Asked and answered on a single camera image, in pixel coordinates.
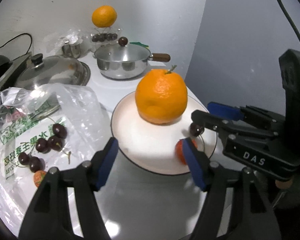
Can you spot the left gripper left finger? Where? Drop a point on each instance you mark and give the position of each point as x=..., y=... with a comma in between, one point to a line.
x=48, y=214

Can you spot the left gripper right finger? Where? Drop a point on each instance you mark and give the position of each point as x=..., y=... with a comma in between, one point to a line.
x=251, y=217

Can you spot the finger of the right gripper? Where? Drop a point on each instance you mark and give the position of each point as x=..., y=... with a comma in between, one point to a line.
x=255, y=116
x=237, y=130

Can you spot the dark cherry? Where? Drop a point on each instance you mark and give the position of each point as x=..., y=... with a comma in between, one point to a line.
x=58, y=129
x=42, y=145
x=23, y=158
x=198, y=138
x=35, y=164

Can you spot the red strawberry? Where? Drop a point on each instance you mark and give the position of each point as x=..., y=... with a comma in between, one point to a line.
x=38, y=177
x=179, y=152

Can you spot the red strawberry on bag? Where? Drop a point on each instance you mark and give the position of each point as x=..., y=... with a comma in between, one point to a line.
x=38, y=177

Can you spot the large orange on plate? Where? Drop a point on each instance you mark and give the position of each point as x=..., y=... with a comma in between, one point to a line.
x=161, y=96

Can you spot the white round plate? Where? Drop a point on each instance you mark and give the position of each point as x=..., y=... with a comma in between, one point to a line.
x=149, y=146

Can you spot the small steel saucepan with lid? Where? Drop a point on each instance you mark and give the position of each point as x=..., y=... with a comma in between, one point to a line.
x=124, y=60

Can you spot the clear printed plastic bag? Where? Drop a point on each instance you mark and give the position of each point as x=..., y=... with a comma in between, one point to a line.
x=27, y=116

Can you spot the glass jar with cherries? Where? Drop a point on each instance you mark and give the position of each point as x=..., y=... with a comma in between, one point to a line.
x=101, y=37

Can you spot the orange on glass jar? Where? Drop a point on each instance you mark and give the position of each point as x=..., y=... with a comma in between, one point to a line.
x=104, y=16

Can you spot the silver induction cooker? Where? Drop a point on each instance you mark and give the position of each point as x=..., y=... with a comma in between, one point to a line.
x=10, y=70

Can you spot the steel cup in plastic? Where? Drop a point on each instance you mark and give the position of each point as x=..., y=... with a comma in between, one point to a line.
x=67, y=43

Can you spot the large steel pot lid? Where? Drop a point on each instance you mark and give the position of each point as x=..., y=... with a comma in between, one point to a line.
x=53, y=69

